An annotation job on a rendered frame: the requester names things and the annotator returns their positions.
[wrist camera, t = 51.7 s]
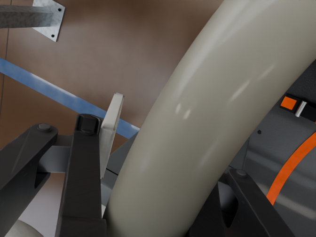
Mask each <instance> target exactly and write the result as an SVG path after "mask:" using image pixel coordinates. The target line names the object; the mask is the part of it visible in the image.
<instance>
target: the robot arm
mask: <svg viewBox="0 0 316 237"><path fill-rule="evenodd" d="M124 97H125V96H123V94H120V93H116V94H114V96H113V99H112V101H111V103H110V106H109V108H108V111H107V113H106V115H105V118H101V117H98V116H95V115H92V114H85V113H83V114H78V115H77V117H76V122H75V127H74V132H73V134H70V135H61V134H58V129H57V128H56V127H55V126H52V125H49V124H46V123H39V124H34V125H32V126H30V127H29V128H28V129H26V130H25V131H24V132H22V133H21V134H20V135H19V136H17V137H16V138H15V139H13V140H12V141H11V142H9V143H8V144H7V145H5V146H4V147H3V148H2V149H0V237H44V236H43V235H42V234H40V233H39V232H38V231H37V230H36V229H35V228H33V227H32V226H30V225H29V224H27V223H25V222H23V221H21V220H18V218H19V217H20V216H21V214H22V213H23V212H24V210H25V209H26V208H27V206H28V205H29V204H30V202H31V201H32V200H33V199H34V197H35V196H36V195H37V193H38V192H39V190H40V189H41V188H42V187H43V185H44V184H45V183H46V181H47V180H48V179H49V177H50V174H51V173H65V177H64V183H63V191H62V196H61V202H60V208H59V214H58V219H57V225H56V231H55V237H107V224H106V220H105V219H102V202H101V178H103V177H104V174H105V170H106V166H107V163H108V159H109V156H110V152H111V148H112V144H113V140H114V136H115V133H116V129H117V125H118V121H119V117H120V113H121V109H122V105H123V101H124ZM186 237H296V236H295V235H294V233H293V232H292V231H291V229H290V228H289V227H288V225H287V224H286V223H285V221H284V220H283V219H282V217H281V216H280V215H279V213H278V212H277V211H276V209H275V208H274V207H273V205H272V204H271V203H270V201H269V200H268V199H267V197H266V196H265V195H264V193H263V192H262V191H261V189H260V188H259V186H258V185H257V184H256V182H255V181H254V180H253V178H252V177H251V176H250V175H249V174H248V173H246V172H245V171H243V170H241V169H236V168H230V169H229V170H228V173H227V174H226V173H223V174H222V176H221V177H220V179H219V180H218V182H217V183H216V185H215V187H214V188H213V190H212V192H211V193H210V195H209V197H208V198H207V200H206V201H205V203H204V205H203V207H202V208H201V210H200V212H199V214H198V215H197V217H196V219H195V221H194V223H193V224H192V226H191V227H190V229H189V231H188V233H187V235H186Z"/></svg>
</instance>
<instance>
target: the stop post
mask: <svg viewBox="0 0 316 237"><path fill-rule="evenodd" d="M65 9H66V7H64V6H63V5H61V4H59V3H57V2H56V1H54V0H34V1H33V6H17V5H0V29H2V28H29V27H31V28H33V29H35V30H37V31H38V32H40V33H42V34H43V35H45V36H47V37H48V38H50V39H51V40H53V41H55V42H57V39H58V35H59V31H60V28H61V25H62V21H63V16H64V13H65Z"/></svg>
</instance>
